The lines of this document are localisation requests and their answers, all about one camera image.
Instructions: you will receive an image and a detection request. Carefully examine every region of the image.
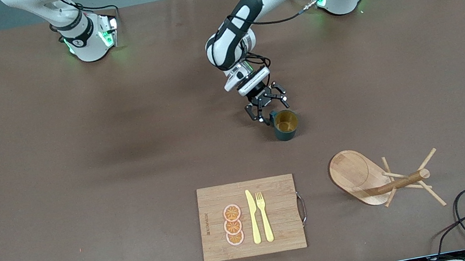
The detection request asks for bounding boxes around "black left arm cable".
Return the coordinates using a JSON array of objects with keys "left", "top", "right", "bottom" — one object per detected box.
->
[{"left": 223, "top": 0, "right": 364, "bottom": 96}]

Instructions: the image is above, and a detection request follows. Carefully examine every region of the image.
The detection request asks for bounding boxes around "brown table cover sheet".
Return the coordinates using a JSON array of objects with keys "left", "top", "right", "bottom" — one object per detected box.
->
[{"left": 0, "top": 0, "right": 465, "bottom": 261}]

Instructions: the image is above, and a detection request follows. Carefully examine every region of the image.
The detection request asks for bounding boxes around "orange slice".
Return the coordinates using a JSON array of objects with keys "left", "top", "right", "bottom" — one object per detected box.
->
[
  {"left": 223, "top": 217, "right": 245, "bottom": 237},
  {"left": 225, "top": 228, "right": 246, "bottom": 247}
]

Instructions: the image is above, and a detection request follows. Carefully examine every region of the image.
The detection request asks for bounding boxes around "yellow plastic fork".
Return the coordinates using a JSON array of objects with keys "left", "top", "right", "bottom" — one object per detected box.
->
[{"left": 255, "top": 191, "right": 275, "bottom": 244}]

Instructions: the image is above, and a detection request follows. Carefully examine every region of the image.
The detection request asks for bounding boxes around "yellow plastic knife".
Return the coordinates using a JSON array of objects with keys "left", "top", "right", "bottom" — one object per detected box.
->
[{"left": 245, "top": 188, "right": 263, "bottom": 245}]

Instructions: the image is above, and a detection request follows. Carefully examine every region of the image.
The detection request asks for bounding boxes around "bamboo cutting board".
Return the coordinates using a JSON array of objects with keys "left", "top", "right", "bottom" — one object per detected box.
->
[{"left": 192, "top": 172, "right": 309, "bottom": 261}]

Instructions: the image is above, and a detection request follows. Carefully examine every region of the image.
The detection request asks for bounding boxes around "metal cutting board handle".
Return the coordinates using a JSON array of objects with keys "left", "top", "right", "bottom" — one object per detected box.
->
[{"left": 295, "top": 190, "right": 309, "bottom": 227}]

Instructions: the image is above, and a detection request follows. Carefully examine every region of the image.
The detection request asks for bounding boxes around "wooden mug rack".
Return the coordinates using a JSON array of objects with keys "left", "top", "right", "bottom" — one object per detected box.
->
[{"left": 326, "top": 135, "right": 447, "bottom": 226}]

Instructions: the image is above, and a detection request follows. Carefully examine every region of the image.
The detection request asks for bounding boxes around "teal mug with tan inside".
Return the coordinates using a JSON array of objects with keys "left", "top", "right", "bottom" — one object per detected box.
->
[{"left": 269, "top": 107, "right": 302, "bottom": 144}]

